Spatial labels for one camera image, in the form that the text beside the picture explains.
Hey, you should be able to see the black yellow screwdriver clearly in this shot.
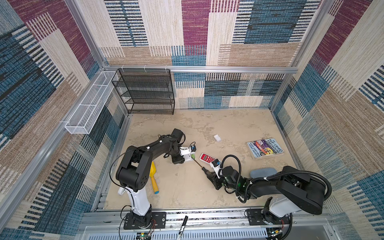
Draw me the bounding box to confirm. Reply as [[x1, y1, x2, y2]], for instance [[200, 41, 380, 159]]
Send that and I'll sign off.
[[194, 160, 215, 179]]

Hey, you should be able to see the white battery cover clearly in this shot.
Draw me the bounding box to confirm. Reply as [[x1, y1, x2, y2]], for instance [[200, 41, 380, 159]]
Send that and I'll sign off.
[[214, 135, 222, 142]]

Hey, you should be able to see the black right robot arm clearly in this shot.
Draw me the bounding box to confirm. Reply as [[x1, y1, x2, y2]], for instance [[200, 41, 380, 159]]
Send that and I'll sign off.
[[202, 159, 332, 224]]

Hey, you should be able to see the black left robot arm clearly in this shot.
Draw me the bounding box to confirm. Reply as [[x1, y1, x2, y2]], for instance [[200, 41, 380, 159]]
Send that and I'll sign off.
[[116, 129, 185, 217]]

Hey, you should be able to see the red white remote control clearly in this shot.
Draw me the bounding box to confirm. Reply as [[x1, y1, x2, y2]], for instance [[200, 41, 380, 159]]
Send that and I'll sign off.
[[200, 153, 216, 164]]

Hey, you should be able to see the yellow toy shovel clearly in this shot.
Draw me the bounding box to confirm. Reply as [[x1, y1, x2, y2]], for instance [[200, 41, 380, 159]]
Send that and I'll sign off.
[[150, 162, 159, 194]]

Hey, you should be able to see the blue grey sponge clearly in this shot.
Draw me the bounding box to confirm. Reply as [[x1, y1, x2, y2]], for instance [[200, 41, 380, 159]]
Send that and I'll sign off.
[[250, 168, 278, 178]]

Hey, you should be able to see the colourful magazine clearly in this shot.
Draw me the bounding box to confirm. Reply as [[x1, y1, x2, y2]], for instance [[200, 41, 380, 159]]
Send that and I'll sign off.
[[246, 139, 284, 159]]

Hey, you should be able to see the black marker pen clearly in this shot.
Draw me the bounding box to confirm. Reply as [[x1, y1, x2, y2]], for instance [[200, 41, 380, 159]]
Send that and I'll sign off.
[[177, 216, 189, 240]]

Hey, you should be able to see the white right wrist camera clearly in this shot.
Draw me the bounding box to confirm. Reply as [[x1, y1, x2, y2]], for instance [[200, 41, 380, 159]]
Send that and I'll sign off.
[[210, 159, 221, 178]]

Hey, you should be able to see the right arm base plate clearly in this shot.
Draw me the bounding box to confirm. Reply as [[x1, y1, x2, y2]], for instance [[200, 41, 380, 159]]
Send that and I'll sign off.
[[244, 209, 291, 227]]

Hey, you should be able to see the black wire shelf rack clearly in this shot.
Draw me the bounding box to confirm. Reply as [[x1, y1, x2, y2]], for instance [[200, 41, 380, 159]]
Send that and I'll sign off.
[[112, 69, 176, 115]]

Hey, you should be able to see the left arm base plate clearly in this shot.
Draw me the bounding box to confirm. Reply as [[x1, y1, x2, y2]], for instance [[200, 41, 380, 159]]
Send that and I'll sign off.
[[123, 211, 167, 230]]

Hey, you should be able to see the white mesh wall basket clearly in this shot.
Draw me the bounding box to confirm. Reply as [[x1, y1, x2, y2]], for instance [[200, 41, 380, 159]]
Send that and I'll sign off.
[[65, 71, 116, 135]]

